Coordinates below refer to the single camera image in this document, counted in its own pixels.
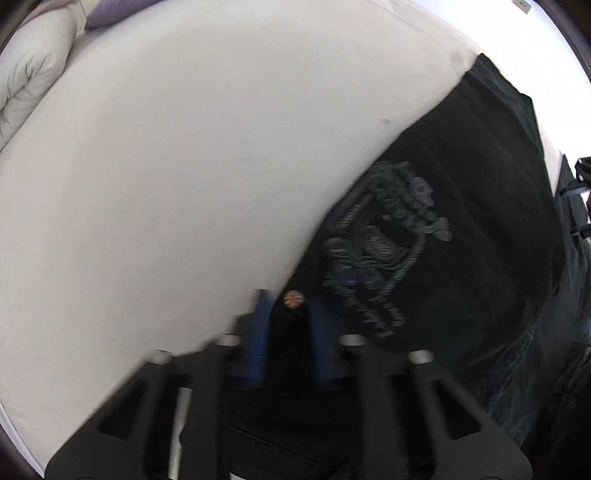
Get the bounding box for black denim pants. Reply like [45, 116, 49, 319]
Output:
[221, 52, 591, 480]

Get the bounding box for purple pillow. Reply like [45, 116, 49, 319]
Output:
[85, 0, 141, 30]

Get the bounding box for wall socket plate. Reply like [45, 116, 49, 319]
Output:
[513, 0, 532, 13]

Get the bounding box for folded beige duvet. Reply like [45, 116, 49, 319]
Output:
[1, 6, 78, 147]

